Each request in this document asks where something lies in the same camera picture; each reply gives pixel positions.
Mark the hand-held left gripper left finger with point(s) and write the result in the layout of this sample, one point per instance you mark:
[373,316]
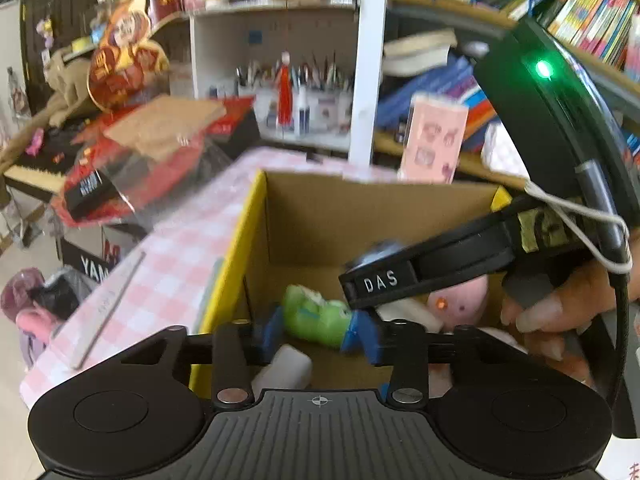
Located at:
[270,335]

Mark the pen holder with pens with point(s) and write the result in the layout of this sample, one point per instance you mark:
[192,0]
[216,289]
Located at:
[320,105]

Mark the white shelf unit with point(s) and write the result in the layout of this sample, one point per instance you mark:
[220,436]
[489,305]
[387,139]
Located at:
[225,45]

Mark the yellow cardboard box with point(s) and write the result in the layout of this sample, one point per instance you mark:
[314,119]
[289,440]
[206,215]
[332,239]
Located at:
[320,220]

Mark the white charger plug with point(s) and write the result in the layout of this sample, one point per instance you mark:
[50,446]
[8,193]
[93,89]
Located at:
[282,367]

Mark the pink printed desk mat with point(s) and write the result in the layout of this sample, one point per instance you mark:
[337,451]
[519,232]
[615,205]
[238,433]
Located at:
[175,260]

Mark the row of thin bright books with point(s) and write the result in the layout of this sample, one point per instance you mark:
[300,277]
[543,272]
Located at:
[590,15]

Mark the brown cardboard sheet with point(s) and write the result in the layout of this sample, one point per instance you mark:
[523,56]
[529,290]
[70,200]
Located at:
[160,127]

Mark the pink and black bag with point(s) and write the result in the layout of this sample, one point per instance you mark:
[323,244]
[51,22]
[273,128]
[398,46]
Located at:
[40,305]

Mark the person's right hand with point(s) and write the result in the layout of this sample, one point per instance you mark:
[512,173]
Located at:
[585,300]

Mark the pink cylinder container with stickers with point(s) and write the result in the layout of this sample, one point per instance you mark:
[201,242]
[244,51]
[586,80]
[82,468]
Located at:
[432,140]

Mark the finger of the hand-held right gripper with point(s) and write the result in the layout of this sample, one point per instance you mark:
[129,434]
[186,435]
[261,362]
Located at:
[450,255]

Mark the wooden bookshelf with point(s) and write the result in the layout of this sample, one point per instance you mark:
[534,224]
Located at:
[450,10]

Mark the pile of red packages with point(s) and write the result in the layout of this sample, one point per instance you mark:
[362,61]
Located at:
[125,175]

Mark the beige foam cube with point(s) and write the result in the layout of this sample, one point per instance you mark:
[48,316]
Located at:
[407,316]

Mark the metal ruler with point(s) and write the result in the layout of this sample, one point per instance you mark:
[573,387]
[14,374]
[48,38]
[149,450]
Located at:
[107,310]

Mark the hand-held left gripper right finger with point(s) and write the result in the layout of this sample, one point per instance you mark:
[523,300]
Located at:
[367,337]

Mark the red and gold decoration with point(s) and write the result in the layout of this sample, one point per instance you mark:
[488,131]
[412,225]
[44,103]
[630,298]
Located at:
[125,60]

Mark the pink plush toy orange mane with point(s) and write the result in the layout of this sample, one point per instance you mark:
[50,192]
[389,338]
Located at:
[462,300]

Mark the brown plush toy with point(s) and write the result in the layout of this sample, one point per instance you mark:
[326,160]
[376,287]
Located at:
[67,90]

